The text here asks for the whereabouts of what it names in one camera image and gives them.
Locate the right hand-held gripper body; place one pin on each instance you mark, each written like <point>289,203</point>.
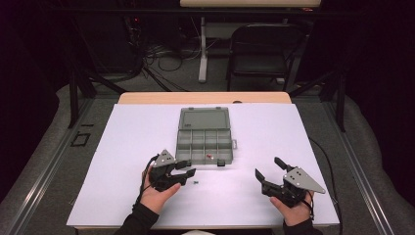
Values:
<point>300,180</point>

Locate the white-legged desk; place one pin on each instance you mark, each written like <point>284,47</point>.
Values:
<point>203,65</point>

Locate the black folding chair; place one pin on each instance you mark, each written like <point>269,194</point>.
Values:
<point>257,63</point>

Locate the metal floor rail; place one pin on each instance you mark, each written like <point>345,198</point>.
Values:
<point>359,166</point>
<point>49,166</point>

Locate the person's left hand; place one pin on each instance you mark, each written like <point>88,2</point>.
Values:
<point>156,199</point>

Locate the person's light clothing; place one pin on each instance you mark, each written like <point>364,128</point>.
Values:
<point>199,233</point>

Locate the white table cover board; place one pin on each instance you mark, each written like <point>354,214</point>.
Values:
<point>137,130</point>

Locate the grey plastic compartment box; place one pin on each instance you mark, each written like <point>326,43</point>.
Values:
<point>204,143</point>

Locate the black metal frame stand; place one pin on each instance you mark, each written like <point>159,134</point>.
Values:
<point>73,98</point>
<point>341,104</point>

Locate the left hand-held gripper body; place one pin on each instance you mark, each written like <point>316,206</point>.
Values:
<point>163,176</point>

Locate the light wooden table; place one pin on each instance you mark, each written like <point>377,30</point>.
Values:
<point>202,97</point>

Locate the person's right hand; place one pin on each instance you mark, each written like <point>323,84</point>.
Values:
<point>295,214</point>

